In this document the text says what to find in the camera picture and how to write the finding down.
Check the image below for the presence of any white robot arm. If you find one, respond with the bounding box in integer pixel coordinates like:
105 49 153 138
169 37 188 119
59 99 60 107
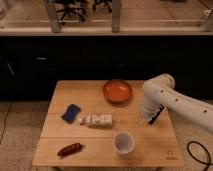
139 74 213 133

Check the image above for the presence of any wooden table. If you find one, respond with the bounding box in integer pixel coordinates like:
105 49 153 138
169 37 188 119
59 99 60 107
33 80 183 167

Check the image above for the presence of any black office chair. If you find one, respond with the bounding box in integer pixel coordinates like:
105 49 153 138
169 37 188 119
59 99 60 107
54 0 88 25
92 0 113 14

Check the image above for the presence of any orange bowl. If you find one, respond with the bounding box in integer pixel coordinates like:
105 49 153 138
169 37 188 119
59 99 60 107
103 79 132 103

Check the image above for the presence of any white cup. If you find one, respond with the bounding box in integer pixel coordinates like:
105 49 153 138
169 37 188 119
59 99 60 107
112 132 135 155

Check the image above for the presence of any thin cable at left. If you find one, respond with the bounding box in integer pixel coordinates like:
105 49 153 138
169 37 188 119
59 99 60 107
0 102 14 145

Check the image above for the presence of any black floor cable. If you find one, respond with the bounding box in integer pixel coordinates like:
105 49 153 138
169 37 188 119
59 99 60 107
186 140 213 171

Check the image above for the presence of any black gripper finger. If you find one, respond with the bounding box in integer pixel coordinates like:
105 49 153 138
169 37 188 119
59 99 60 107
148 104 165 125

